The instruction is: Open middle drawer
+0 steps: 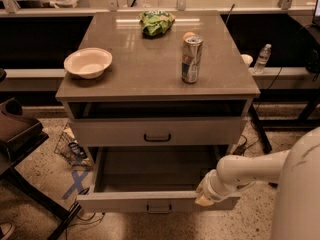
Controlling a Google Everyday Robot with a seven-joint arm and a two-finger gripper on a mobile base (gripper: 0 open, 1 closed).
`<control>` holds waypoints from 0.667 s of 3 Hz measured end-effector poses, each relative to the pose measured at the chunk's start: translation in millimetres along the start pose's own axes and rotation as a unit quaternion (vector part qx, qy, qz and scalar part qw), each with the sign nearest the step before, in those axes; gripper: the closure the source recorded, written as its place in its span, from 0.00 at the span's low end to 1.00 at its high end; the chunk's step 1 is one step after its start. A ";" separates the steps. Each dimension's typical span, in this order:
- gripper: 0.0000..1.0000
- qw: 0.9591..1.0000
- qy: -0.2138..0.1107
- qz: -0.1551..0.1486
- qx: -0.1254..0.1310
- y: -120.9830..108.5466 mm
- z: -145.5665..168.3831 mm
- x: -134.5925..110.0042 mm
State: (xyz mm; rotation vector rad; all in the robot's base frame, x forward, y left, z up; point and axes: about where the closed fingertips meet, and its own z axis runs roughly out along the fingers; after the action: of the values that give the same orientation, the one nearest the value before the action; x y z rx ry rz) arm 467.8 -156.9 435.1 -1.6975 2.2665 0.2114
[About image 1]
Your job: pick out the orange fruit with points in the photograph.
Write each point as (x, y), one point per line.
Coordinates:
(187, 34)

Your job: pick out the white paper cup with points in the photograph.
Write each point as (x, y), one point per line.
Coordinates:
(247, 59)

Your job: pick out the green chip bag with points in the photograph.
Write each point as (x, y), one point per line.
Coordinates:
(156, 22)

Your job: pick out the black power adapter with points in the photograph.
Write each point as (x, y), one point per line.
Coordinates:
(239, 150)

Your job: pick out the grey drawer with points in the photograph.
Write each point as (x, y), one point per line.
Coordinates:
(208, 131)
(151, 179)

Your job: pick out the blue tape cross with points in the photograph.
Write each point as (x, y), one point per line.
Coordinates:
(78, 177)

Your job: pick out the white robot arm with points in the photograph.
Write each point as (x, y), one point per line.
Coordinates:
(296, 172)

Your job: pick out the grey drawer cabinet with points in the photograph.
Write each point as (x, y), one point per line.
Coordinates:
(144, 80)

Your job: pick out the clear plastic water bottle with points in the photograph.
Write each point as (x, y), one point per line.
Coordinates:
(262, 59)

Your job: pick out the white bowl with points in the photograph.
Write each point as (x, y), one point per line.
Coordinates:
(88, 63)

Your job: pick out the wire basket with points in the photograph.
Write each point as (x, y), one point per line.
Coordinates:
(71, 151)

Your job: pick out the silver blue drink can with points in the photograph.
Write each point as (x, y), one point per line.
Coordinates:
(191, 58)

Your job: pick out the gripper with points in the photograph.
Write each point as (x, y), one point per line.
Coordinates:
(209, 190)

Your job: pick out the dark chair left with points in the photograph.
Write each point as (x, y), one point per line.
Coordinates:
(19, 136)

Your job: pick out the black table leg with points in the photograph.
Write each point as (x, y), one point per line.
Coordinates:
(267, 148)

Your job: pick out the shoe at corner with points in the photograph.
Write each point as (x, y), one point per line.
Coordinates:
(6, 230)

